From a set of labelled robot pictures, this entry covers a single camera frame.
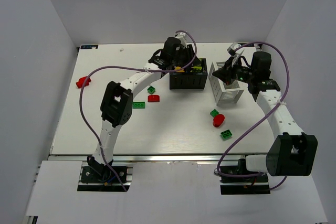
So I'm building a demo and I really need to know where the aluminium table front rail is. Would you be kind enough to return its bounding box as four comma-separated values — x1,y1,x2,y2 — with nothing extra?
49,153,268,163

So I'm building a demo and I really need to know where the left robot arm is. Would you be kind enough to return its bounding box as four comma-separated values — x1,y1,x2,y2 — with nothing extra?
87,31,197,183

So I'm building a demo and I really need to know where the white two-slot container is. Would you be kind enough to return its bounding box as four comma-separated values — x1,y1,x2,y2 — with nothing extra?
208,62,244,106

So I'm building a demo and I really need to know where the blue table label left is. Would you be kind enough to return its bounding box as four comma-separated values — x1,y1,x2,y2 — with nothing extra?
80,45,98,50

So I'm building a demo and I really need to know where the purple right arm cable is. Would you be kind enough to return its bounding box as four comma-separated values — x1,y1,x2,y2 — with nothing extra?
214,41,290,191

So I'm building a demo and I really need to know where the orange rounded lego brick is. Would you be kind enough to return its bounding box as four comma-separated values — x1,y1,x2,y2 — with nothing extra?
174,66,184,73

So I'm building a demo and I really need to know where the dark green long lego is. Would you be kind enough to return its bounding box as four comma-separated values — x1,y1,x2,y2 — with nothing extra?
132,101,145,109

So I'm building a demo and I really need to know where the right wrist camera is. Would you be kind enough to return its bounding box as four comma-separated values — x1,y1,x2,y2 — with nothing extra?
227,42,245,66

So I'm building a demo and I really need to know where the red rounded lego brick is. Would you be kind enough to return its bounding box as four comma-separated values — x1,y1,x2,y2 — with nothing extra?
148,94,160,103

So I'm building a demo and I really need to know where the red arch lego brick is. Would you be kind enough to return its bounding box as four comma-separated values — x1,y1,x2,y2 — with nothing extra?
76,76,91,89

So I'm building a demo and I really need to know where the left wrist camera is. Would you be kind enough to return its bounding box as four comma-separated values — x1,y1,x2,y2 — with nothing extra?
175,32,187,48

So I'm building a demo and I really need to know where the red round lego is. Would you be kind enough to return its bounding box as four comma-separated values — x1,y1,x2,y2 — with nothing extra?
213,114,225,127

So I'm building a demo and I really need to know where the dark green lego near red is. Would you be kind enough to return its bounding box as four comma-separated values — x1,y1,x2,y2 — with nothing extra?
210,109,219,118

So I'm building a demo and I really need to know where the black two-slot container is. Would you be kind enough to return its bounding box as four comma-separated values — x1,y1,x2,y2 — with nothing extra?
169,58,208,90

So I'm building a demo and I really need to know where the dark green small square lego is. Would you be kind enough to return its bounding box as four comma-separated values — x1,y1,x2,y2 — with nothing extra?
147,86,156,95

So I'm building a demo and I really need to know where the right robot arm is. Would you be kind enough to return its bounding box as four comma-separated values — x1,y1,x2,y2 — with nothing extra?
212,51,318,176

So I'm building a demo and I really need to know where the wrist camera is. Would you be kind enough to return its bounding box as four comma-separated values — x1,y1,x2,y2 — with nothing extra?
175,32,187,48
227,42,245,66

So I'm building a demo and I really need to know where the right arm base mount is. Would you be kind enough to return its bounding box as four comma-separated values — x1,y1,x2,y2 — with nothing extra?
214,158,270,195

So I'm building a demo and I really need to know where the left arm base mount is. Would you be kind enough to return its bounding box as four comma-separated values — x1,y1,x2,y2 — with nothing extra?
77,165,133,193

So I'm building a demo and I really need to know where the dark green lego front right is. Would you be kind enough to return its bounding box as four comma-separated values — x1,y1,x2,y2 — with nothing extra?
220,130,233,140

